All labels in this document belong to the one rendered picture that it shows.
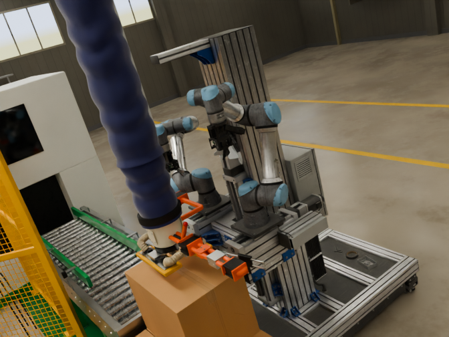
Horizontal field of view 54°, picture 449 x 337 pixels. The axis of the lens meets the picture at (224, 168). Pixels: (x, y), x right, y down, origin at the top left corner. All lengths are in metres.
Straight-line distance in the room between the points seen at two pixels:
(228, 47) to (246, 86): 0.23
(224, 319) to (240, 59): 1.35
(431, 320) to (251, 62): 1.98
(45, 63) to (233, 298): 10.41
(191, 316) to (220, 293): 0.18
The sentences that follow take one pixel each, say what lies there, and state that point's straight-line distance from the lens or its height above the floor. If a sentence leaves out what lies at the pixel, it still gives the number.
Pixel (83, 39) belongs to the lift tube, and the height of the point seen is 2.19.
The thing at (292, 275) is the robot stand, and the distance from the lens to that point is 2.96.
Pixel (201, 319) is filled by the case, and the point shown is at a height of 0.83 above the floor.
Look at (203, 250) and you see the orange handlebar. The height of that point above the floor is 1.20.
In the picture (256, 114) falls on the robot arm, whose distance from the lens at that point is 2.27.
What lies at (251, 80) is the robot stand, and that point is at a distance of 2.49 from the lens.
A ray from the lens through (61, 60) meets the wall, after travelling 12.27.
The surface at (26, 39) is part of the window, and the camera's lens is 12.13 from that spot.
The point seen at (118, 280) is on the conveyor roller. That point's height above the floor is 0.52.
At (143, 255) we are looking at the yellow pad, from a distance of 2.44.
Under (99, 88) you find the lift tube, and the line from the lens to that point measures 2.04.
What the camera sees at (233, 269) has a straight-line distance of 1.82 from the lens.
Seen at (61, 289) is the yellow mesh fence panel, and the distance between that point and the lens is 3.43.
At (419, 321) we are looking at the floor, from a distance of 3.27.
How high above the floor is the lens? 2.18
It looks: 20 degrees down
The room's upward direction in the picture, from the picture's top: 16 degrees counter-clockwise
